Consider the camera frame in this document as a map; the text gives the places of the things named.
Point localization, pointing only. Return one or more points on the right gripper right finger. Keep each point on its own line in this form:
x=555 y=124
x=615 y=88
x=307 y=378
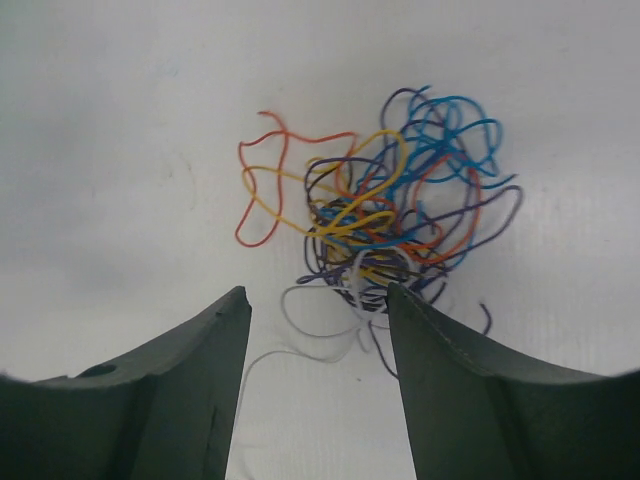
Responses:
x=476 y=409

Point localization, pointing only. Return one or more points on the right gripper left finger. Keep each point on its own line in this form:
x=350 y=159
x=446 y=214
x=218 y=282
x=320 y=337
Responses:
x=165 y=410

